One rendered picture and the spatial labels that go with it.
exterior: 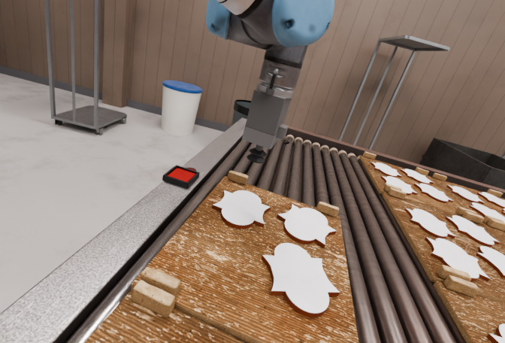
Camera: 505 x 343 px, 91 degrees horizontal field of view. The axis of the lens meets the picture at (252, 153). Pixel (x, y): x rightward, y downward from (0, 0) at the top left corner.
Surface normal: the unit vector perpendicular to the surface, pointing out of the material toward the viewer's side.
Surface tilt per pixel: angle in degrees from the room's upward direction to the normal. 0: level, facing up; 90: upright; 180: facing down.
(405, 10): 90
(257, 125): 90
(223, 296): 0
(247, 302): 0
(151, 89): 90
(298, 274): 0
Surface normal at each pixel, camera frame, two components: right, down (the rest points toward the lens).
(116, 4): -0.07, 0.36
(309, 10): 0.44, 0.39
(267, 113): -0.31, 0.29
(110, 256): 0.24, -0.90
